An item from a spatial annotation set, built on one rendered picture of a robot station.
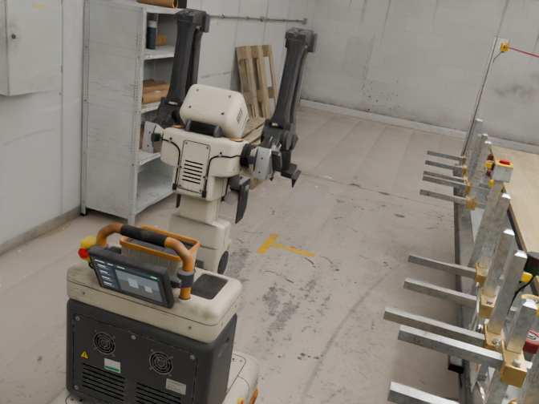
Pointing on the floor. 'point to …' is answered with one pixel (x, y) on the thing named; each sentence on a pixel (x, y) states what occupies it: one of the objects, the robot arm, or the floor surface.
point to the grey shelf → (122, 106)
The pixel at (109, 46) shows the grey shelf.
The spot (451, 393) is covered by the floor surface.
